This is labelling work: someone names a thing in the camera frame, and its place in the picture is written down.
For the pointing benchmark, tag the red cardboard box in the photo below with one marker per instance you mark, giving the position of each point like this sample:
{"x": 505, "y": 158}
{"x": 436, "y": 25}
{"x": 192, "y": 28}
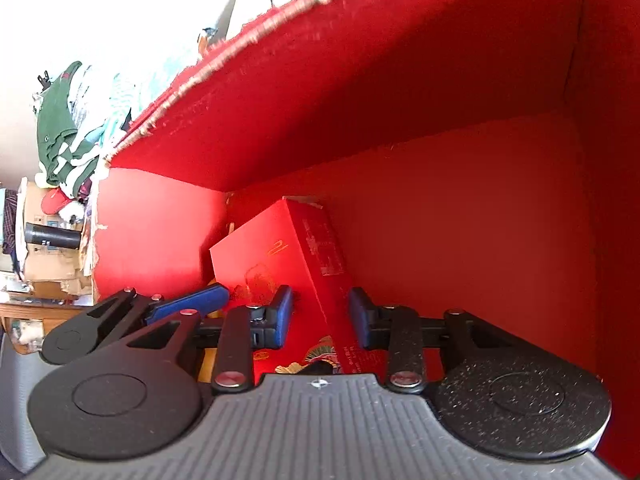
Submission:
{"x": 450, "y": 185}

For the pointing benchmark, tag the striped white clothes pile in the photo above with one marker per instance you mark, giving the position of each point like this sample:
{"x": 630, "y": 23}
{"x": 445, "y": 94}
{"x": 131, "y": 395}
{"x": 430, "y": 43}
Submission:
{"x": 100, "y": 105}

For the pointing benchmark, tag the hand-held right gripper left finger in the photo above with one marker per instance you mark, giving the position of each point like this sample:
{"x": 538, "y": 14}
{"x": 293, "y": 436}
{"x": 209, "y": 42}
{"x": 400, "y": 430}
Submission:
{"x": 285, "y": 315}

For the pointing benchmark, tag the brown cardboard box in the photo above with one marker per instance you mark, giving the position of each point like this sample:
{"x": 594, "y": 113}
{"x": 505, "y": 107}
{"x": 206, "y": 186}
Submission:
{"x": 45, "y": 265}

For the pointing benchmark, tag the wooden table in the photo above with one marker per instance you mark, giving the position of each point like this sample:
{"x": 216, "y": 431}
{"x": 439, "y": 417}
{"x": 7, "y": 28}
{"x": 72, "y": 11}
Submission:
{"x": 20, "y": 310}

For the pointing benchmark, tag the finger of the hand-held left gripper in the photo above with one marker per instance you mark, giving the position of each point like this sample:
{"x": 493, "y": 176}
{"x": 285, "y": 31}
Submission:
{"x": 190, "y": 302}

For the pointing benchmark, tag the red envelope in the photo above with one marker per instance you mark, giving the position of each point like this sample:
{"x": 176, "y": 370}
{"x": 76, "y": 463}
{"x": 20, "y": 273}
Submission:
{"x": 300, "y": 260}

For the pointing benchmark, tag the red cap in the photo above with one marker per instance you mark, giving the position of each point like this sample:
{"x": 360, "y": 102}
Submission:
{"x": 52, "y": 203}

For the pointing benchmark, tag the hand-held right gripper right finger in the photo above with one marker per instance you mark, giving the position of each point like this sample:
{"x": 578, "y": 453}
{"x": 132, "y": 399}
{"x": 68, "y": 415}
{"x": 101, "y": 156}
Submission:
{"x": 358, "y": 315}

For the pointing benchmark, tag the green garment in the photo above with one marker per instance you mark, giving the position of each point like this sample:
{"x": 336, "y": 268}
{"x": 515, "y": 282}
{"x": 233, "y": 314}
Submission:
{"x": 57, "y": 110}

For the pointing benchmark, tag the black cylinder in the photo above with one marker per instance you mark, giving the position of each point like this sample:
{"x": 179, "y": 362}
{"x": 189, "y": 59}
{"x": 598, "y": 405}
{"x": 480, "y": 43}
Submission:
{"x": 50, "y": 235}

